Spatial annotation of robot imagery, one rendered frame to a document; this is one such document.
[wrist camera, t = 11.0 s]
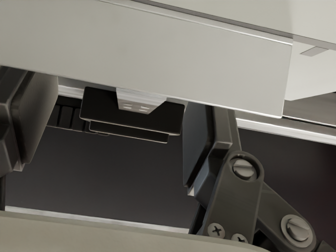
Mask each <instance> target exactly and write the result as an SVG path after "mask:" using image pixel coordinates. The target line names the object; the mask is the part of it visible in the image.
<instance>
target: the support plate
mask: <svg viewBox="0 0 336 252"><path fill-rule="evenodd" d="M149 1H154V2H158V3H162V4H166V5H171V6H175V7H179V8H183V9H188V10H192V11H196V12H201V13H205V14H209V15H213V16H218V17H222V18H226V19H231V20H235V21H239V22H243V23H248V24H252V25H256V26H261V27H265V28H269V29H273V30H278V31H282V32H286V33H290V34H295V35H299V36H303V37H308V38H312V39H316V40H320V41H325V42H329V43H333V44H336V0H149ZM291 46H292V50H291V57H290V64H289V71H288V78H287V85H286V91H285V98H284V99H285V100H289V101H292V100H297V99H302V98H307V97H312V96H317V95H322V94H327V93H331V92H336V51H335V50H331V49H328V50H326V51H324V52H322V53H319V54H317V55H314V56H312V57H311V56H306V55H302V54H301V53H303V52H305V51H307V50H309V49H312V48H314V47H316V46H314V45H309V44H305V43H301V42H296V41H293V44H292V45H291Z"/></svg>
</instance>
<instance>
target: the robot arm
mask: <svg viewBox="0 0 336 252"><path fill-rule="evenodd" d="M58 93H59V86H58V76H55V75H49V74H44V73H39V72H34V71H28V70H23V69H18V68H13V67H7V66H1V67H0V252H336V250H334V249H333V248H332V247H331V246H330V245H329V244H327V243H326V242H325V241H324V240H322V241H321V242H320V241H319V240H317V239H316V234H315V231H314V229H313V228H312V226H311V224H310V223H309V222H308V221H307V220H306V219H305V218H304V217H303V216H302V215H301V214H300V213H299V212H297V211H296V210H295V209H294V208H293V207H292V206H291V205H290V204H288V203H287V202H286V201H285V200H284V199H283V198H282V197H281V196H280V195H278V194H277V193H276V192H275V191H274V190H273V189H272V188H271V187H269V186H268V185H267V184H266V183H265V182H264V176H265V174H264V168H263V166H262V164H261V163H260V161H259V160H258V159H257V158H256V157H255V156H253V155H252V154H250V153H248V152H245V151H242V147H241V142H240V136H239V131H238V125H237V119H236V114H235V110H233V109H227V108H222V107H217V106H212V105H206V104H201V103H196V102H191V101H189V102H188V104H187V106H186V109H185V112H184V115H183V120H182V147H183V186H184V187H187V195H188V196H194V198H195V199H196V200H197V201H198V206H197V209H196V211H195V214H194V217H193V220H192V223H191V226H190V229H189V232H188V234H187V233H180V232H172V231H164V230H157V229H149V228H141V227H134V226H126V225H118V224H110V223H102V222H94V221H85V220H77V219H69V218H60V217H52V216H44V215H36V214H27V213H19V212H11V211H5V195H6V175H7V174H9V173H11V172H13V171H20V172H22V170H23V168H24V166H25V164H30V163H31V161H32V159H33V156H34V154H35V151H36V149H37V147H38V144H39V142H40V139H41V137H42V135H43V132H44V130H45V127H46V125H47V122H48V120H49V118H50V115H51V113H52V110H53V108H54V106H55V103H56V101H57V98H58Z"/></svg>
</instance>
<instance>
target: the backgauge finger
mask: <svg viewBox="0 0 336 252"><path fill-rule="evenodd" d="M166 100H167V97H164V96H159V95H154V94H149V93H144V92H138V91H133V90H128V89H123V88H116V91H111V90H105V89H100V88H95V87H89V86H86V87H85V88H84V92H83V97H82V103H81V108H80V114H79V117H80V118H81V119H83V120H86V121H88V122H90V124H89V130H90V131H93V132H99V133H105V134H111V135H117V136H123V137H129V138H135V139H141V140H147V141H153V142H159V143H165V144H166V143H168V141H169V136H178V135H180V134H181V130H182V124H183V116H184V112H185V105H184V104H180V103H175V102H169V101H166Z"/></svg>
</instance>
